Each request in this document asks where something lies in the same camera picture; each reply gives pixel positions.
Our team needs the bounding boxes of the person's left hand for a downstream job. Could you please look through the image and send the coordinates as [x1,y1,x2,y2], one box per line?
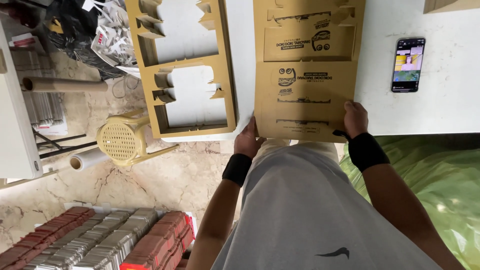
[233,116,267,160]

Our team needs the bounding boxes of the person's right hand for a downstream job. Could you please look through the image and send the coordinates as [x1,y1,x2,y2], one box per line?
[343,100,369,139]

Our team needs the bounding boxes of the printed brown cardboard sheet stack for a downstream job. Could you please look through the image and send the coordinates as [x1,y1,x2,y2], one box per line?
[252,0,366,144]

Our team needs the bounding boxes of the black right wristband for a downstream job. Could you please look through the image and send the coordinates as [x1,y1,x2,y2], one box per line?
[332,129,391,173]

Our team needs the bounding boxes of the black wristband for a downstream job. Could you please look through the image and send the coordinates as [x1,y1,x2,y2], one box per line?
[332,129,391,173]
[222,153,253,188]

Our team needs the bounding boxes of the person's beige trousers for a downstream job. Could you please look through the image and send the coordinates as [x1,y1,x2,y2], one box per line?
[256,138,340,164]

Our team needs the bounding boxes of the black smartphone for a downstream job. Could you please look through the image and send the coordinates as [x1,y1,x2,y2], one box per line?
[391,37,426,93]

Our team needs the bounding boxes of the green plastic bag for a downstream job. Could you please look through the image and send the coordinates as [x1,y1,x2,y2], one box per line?
[339,135,480,270]

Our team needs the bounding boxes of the person's grey shirt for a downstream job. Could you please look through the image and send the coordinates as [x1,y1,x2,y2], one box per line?
[211,145,444,270]

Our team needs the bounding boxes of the black left wristband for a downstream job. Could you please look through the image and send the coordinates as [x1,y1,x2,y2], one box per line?
[222,153,253,188]

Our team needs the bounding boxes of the brown cardboard box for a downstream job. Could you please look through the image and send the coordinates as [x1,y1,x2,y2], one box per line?
[423,0,480,14]

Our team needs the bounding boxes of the stack of cut-out cardboard frames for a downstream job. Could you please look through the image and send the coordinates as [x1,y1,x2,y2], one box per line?
[124,0,238,139]

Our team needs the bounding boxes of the beige plastic chair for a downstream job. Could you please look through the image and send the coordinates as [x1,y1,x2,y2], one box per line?
[96,109,180,167]

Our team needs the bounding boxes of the clear plastic film roll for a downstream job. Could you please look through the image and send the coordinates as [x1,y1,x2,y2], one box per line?
[69,148,110,172]

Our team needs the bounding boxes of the black bag of paper scraps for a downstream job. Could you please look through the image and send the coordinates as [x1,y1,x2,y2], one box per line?
[42,0,139,80]

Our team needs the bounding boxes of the brown cardboard tube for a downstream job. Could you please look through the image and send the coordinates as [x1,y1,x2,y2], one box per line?
[22,76,109,93]

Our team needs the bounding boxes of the rows of red grey cartons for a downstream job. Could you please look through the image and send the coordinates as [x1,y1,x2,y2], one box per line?
[0,205,196,270]

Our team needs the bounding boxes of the stack of flat grey cartons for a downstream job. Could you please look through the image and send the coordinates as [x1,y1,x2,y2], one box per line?
[10,48,69,136]

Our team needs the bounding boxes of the white folding table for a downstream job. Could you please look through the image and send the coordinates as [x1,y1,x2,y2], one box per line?
[0,22,44,180]

